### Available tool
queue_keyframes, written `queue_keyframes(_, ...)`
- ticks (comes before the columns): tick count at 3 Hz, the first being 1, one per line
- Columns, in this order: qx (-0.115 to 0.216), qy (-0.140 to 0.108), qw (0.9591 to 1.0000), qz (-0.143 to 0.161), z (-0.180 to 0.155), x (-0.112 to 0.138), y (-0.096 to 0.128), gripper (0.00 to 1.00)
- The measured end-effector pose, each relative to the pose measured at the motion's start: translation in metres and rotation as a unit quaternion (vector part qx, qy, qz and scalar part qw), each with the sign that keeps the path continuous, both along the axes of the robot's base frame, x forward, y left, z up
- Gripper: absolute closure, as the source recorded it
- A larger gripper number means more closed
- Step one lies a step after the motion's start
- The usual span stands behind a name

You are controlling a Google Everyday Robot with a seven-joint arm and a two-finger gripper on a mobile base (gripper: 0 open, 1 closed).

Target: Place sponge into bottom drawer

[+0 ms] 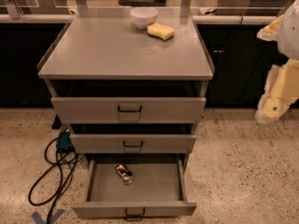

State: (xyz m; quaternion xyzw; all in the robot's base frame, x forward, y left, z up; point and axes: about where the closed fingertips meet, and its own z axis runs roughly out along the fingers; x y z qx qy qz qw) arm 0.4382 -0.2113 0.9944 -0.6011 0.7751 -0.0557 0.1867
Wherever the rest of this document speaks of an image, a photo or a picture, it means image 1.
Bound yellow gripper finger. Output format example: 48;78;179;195
257;15;284;41
255;59;299;124

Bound blue tape floor marker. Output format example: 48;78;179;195
30;208;66;224

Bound crushed shiny metal can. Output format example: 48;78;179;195
115;163;134;185

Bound black floor cable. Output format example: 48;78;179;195
27;136;82;224

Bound grey middle drawer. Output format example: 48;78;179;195
70;134;195;154

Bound grey top drawer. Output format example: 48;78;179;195
51;97;206;124

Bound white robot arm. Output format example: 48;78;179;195
255;0;299;124

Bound blue power adapter box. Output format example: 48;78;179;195
57;132;74;152

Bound grey metal drawer cabinet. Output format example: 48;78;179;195
36;7;216;173

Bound white ceramic bowl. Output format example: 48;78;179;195
130;7;158;29

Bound yellow sponge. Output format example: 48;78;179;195
147;22;175;41

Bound grey bottom drawer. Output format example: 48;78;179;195
73;156;196;218

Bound grey drawer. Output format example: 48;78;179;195
73;156;196;218
70;134;195;154
51;97;206;124

